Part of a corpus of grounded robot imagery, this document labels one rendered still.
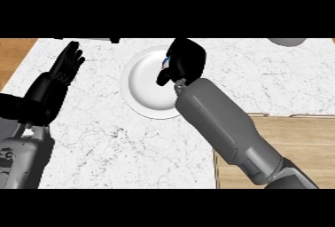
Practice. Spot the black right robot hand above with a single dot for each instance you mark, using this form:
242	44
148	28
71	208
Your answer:
188	59

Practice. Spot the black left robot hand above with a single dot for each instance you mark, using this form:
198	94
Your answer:
49	85

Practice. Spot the blue and red can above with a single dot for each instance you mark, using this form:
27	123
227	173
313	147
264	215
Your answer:
165	62

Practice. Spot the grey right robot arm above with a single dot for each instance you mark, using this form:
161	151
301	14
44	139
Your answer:
235	133

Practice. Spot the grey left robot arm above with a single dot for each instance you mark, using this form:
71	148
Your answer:
24	153

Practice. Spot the white round plate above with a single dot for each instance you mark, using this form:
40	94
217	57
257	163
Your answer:
151	85

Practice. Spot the wooden tray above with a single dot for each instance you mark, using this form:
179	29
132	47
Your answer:
284	147

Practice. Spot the grey rounded object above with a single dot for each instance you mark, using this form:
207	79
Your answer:
285	41

